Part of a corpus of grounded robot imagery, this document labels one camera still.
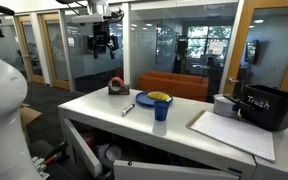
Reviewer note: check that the wood framed glass door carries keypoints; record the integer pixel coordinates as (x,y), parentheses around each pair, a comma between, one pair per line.
(21,50)
(47,50)
(240,43)

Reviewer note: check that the white bowl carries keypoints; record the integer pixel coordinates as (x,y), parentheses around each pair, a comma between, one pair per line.
(113,152)

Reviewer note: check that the white legal pad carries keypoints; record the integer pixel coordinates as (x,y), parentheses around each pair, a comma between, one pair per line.
(234,133)

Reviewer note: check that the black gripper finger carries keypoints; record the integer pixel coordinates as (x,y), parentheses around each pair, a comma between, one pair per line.
(91,43)
(114,45)

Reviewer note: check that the black wall television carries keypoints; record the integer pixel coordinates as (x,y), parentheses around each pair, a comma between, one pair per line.
(252,51)

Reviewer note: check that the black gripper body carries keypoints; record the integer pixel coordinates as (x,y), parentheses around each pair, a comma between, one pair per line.
(100,35)

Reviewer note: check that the aluminium mounting bracket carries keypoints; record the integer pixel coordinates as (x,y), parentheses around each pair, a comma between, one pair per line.
(40,166)

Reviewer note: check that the white board sign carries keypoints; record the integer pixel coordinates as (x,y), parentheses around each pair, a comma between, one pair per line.
(216,47)

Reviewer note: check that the white cabinet door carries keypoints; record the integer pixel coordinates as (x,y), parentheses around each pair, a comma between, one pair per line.
(82,150)
(167,171)

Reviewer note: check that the yellow toy corn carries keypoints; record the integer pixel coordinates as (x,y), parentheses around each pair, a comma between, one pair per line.
(159,96)

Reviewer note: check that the red black hand tool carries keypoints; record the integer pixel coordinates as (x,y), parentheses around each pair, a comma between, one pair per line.
(55,155)

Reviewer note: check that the black white Expo marker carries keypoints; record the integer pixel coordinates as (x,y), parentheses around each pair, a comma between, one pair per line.
(128,109)

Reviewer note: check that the blue plastic cup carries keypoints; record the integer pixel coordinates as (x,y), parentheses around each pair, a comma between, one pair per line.
(161,111)

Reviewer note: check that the black dispenser with red tape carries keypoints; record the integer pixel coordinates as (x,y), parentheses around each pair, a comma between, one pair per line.
(119,89)

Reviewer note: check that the brown cardboard box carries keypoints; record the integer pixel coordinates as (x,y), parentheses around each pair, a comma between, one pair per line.
(29,115)

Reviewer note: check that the orange sofa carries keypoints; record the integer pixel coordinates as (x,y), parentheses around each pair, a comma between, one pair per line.
(174,85)

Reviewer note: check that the blue round plate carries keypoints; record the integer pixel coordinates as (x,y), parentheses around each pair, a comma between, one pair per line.
(144,99)

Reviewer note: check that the grey wrist camera bar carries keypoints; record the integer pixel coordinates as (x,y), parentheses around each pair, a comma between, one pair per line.
(90,18)

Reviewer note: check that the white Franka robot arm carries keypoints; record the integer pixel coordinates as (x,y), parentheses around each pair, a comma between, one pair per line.
(0,116)

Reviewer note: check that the white paper roll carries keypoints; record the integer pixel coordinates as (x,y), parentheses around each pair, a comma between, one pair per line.
(222,106)

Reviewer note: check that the black trash bin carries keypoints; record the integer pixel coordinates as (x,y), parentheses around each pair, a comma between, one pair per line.
(274,110)

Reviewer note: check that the white paper sign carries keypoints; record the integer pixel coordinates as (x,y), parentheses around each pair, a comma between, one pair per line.
(70,41)

